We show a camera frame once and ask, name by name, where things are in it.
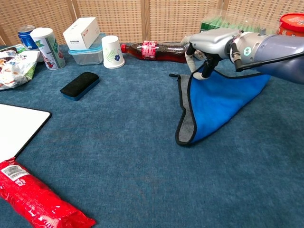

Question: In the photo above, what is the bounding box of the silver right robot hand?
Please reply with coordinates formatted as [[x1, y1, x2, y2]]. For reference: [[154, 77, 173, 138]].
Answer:
[[180, 29, 241, 81]]

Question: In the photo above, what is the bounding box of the grey and blue cloth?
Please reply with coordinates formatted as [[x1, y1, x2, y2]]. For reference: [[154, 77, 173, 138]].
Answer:
[[169, 69, 272, 146]]

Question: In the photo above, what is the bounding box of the small clear candy bottle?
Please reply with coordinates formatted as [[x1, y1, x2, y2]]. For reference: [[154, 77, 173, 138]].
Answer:
[[182, 35, 208, 61]]

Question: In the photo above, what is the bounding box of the clear box of green tea sachets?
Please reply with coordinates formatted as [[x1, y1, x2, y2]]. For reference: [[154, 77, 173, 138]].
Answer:
[[199, 9, 279, 34]]

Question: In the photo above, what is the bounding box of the cola bottle with red label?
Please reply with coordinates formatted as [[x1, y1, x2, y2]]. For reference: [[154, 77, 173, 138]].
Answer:
[[120, 40, 190, 64]]

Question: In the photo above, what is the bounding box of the wicker folding screen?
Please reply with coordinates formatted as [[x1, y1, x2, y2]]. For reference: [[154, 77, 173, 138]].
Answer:
[[0, 0, 304, 46]]

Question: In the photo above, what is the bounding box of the orange instant noodle cup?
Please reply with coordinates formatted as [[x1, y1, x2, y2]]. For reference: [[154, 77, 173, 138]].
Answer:
[[276, 12, 304, 38]]

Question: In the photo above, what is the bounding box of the white paper cup with flower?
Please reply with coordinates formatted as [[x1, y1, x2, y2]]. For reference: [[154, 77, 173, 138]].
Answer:
[[101, 35, 125, 70]]

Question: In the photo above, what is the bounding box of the clear container with blue lid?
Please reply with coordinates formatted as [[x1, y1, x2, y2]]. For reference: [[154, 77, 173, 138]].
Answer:
[[68, 33, 107, 66]]

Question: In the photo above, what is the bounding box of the white cardboard box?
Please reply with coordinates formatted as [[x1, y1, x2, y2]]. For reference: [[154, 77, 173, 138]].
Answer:
[[62, 17, 101, 51]]

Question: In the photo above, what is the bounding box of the black and blue board eraser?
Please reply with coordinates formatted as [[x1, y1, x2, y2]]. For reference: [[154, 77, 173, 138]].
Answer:
[[59, 71, 101, 102]]

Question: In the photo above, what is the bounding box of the blue carpet table cover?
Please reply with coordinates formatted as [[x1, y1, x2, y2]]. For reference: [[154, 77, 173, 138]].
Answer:
[[0, 43, 304, 228]]

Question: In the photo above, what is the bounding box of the white and green snack canister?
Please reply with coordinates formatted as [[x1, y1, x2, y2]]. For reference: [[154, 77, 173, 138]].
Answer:
[[29, 27, 66, 71]]

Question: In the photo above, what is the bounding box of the blue drink can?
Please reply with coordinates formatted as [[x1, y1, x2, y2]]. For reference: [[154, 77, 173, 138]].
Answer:
[[17, 25, 39, 51]]

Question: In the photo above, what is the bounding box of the light green small pack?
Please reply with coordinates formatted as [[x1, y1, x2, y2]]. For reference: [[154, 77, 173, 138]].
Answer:
[[13, 43, 29, 54]]

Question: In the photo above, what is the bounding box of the white and green snack bag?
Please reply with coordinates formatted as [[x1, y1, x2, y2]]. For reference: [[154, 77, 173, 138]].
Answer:
[[0, 49, 41, 91]]

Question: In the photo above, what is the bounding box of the dark brown biscuit package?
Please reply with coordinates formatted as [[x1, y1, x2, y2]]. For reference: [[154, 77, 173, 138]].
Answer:
[[0, 45, 19, 53]]

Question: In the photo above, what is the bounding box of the white rectangular board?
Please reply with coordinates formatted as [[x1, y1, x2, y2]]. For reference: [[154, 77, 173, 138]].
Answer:
[[0, 103, 53, 163]]

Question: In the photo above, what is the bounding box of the red snack package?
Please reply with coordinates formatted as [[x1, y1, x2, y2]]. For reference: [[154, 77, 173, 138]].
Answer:
[[0, 157, 97, 228]]

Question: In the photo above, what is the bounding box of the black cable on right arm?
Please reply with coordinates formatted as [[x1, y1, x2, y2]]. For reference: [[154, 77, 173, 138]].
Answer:
[[230, 42, 304, 73]]

